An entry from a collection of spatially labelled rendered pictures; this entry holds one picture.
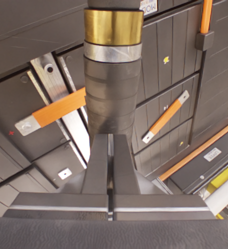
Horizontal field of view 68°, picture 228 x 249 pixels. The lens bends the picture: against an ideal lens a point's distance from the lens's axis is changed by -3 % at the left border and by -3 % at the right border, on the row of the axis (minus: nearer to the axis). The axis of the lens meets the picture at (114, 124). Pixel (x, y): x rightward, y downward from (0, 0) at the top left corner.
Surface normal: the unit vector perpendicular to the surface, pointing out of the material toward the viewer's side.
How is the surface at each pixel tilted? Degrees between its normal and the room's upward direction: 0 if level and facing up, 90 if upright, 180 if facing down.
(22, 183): 0
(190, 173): 90
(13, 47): 0
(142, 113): 0
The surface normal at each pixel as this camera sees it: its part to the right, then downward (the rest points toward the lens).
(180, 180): -0.20, -0.69
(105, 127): -0.18, 0.59
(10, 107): 0.50, 0.54
